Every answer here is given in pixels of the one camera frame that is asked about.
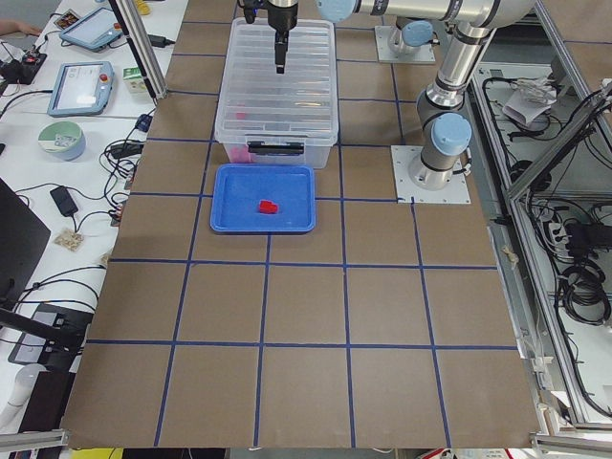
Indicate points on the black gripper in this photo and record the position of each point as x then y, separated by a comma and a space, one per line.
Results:
282, 15

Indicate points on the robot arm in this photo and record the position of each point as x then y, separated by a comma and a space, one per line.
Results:
447, 133

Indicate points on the aluminium frame post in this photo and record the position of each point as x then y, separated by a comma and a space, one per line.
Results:
139, 43

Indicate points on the green blue bowl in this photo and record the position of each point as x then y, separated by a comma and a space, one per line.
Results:
63, 140

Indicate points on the clear plastic box lid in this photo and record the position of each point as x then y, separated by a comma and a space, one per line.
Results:
279, 81

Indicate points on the red block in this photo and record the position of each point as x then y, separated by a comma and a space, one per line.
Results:
268, 207
240, 153

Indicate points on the clear plastic storage box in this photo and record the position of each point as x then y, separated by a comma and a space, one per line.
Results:
277, 150

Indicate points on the teach pendant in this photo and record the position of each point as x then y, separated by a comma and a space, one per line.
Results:
93, 31
81, 89

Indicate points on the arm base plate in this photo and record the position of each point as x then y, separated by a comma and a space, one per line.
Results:
417, 184
392, 49

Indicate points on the green white carton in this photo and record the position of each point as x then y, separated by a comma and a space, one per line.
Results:
133, 80

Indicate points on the black power adapter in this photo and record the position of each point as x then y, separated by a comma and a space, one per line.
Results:
64, 202

